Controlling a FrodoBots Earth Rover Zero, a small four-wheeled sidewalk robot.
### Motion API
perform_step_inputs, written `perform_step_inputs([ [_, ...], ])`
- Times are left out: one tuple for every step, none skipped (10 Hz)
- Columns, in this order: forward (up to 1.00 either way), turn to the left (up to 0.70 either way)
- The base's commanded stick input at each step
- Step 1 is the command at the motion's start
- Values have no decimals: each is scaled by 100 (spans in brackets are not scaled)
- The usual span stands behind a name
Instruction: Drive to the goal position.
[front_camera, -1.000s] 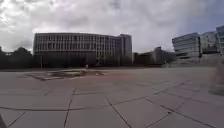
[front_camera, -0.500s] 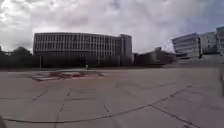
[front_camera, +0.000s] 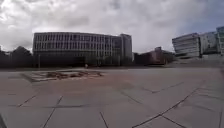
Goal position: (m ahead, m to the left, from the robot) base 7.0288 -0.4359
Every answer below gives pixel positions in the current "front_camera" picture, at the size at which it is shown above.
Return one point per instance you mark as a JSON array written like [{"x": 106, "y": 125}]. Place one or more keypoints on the large dark glass-fronted building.
[{"x": 81, "y": 48}]

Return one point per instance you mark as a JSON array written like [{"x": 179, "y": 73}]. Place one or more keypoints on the grey concrete slab pavement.
[{"x": 126, "y": 100}]

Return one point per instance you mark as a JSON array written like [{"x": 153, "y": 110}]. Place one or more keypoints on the raised stone planting bed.
[{"x": 61, "y": 74}]

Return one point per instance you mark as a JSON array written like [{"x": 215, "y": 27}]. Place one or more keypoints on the pale glass-fronted building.
[{"x": 200, "y": 45}]

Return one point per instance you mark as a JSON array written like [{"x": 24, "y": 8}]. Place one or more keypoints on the row of dark trees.
[{"x": 15, "y": 58}]

